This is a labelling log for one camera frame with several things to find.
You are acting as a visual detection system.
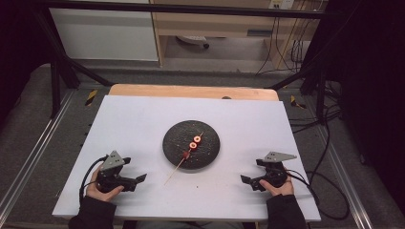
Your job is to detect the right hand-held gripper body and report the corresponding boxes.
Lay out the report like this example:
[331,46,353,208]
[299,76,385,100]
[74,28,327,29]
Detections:
[251,151,298,193]

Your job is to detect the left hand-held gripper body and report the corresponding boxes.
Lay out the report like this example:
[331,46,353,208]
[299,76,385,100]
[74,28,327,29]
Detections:
[95,150,139,194]

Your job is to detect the wooden skewer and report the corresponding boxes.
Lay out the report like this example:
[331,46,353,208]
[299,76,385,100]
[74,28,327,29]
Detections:
[163,131,204,186]

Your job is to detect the black round plate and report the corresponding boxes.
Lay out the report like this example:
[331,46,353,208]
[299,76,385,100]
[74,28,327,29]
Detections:
[161,119,222,171]

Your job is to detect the person's right hand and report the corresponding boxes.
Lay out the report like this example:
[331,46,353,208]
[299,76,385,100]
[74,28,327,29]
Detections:
[259,168,295,198]

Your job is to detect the person's left hand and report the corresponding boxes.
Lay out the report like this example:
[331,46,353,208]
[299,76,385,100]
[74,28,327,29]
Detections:
[85,165,125,203]

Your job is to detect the light wooden table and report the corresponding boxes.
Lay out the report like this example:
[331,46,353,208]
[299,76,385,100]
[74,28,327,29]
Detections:
[108,83,280,102]

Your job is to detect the white cabinet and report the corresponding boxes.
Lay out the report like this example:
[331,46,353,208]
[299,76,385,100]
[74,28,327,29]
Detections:
[48,0,160,62]

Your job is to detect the office chair base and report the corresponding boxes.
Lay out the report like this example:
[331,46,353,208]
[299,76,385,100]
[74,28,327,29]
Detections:
[175,34,211,51]

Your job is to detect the light wooden desk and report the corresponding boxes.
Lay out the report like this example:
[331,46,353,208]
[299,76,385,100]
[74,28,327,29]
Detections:
[148,0,329,70]

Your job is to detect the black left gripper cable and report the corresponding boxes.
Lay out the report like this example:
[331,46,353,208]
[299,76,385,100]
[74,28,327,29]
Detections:
[78,155,110,209]

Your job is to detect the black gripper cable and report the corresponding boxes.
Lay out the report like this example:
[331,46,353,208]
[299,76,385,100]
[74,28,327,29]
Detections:
[78,155,110,209]
[285,168,352,221]

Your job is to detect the aluminium floor rail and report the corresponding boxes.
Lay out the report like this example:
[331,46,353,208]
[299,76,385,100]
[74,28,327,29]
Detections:
[0,90,77,209]
[316,125,375,229]

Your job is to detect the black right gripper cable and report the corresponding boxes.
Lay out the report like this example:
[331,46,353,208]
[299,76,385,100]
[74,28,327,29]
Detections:
[285,168,352,221]

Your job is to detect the black floor cables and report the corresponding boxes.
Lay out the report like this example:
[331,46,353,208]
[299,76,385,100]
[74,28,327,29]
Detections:
[288,79,345,179]

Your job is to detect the bundle of hanging cables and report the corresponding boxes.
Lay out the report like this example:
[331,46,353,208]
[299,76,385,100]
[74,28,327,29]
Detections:
[255,9,319,76]

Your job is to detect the white wall socket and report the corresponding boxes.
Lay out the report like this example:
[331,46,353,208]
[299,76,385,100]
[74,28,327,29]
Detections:
[268,0,295,10]

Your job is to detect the black metal frame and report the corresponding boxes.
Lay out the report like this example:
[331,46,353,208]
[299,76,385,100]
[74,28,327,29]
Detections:
[32,0,338,126]

